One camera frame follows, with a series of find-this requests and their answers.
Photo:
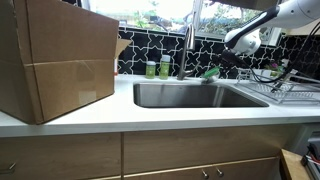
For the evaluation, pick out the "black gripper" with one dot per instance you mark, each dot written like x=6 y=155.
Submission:
x=227 y=59

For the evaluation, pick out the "white sponge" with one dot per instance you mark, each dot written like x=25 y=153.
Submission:
x=209 y=80

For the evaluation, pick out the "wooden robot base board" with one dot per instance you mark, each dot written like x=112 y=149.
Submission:
x=290 y=166

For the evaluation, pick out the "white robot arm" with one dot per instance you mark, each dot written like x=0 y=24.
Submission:
x=288 y=15

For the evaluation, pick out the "brushed steel kitchen faucet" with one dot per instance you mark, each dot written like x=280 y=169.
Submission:
x=189 y=45

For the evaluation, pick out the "stainless steel sink basin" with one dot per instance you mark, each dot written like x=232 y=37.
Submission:
x=156 y=95

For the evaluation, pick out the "tall green soap bottle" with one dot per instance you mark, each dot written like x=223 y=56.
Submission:
x=164 y=67

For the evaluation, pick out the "small green soap bottle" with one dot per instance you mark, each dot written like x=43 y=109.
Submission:
x=150 y=69

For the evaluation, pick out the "wooden lower cabinet door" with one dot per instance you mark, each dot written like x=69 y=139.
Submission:
x=251 y=169

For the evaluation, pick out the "wooden middle cabinet drawer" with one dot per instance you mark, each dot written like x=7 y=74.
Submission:
x=145 y=151

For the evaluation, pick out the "wooden cabinet drawer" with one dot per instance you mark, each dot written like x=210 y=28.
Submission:
x=145 y=151
x=61 y=157

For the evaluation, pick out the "large brown cardboard box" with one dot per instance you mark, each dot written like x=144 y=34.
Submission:
x=54 y=58

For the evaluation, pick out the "wooden left cabinet drawer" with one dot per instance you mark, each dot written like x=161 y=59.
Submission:
x=61 y=157

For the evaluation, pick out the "metal wire dish rack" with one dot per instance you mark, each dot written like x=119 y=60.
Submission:
x=292 y=90

